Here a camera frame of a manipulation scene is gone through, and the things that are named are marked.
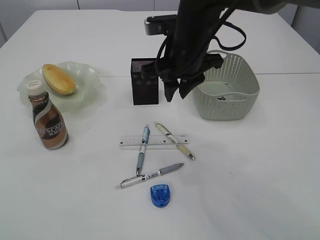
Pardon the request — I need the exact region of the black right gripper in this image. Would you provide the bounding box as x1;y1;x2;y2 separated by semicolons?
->
154;52;224;102

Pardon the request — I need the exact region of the beige patterned ballpoint pen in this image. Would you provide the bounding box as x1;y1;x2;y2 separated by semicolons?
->
154;122;196;161

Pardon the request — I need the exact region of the blue grip ballpoint pen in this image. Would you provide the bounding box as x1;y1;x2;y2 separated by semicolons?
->
136;124;150;176

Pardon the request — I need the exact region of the transparent plastic ruler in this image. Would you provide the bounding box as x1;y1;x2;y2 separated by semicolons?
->
119;135;190;147

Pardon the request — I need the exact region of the blue pencil sharpener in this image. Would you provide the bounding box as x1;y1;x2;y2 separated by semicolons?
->
150;184;171;208

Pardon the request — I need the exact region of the yellow bread loaf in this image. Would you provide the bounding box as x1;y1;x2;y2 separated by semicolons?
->
42;64;76;96

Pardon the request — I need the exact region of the brown Nescafe coffee bottle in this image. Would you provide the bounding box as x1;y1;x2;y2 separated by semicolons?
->
25;80;69;150

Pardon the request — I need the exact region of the pink white paper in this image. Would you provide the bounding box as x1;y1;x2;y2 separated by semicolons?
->
217;96;226;101

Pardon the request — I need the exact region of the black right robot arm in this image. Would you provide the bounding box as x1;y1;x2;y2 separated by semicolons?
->
145;0;289;102

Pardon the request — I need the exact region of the black mesh pen holder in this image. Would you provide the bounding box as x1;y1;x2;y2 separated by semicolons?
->
130;58;159;106

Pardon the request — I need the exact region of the light green plastic basket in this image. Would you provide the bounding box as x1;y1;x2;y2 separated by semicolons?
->
192;50;260;121

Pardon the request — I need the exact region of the translucent green wavy plate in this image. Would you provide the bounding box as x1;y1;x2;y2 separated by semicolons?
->
17;61;104;113

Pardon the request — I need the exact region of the grey grip ballpoint pen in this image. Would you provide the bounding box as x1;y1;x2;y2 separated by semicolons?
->
115;163;185;190

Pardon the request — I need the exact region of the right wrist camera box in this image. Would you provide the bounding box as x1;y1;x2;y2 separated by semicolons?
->
144;14;177;36

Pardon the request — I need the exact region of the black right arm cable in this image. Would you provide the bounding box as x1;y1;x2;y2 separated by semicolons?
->
212;20;248;52

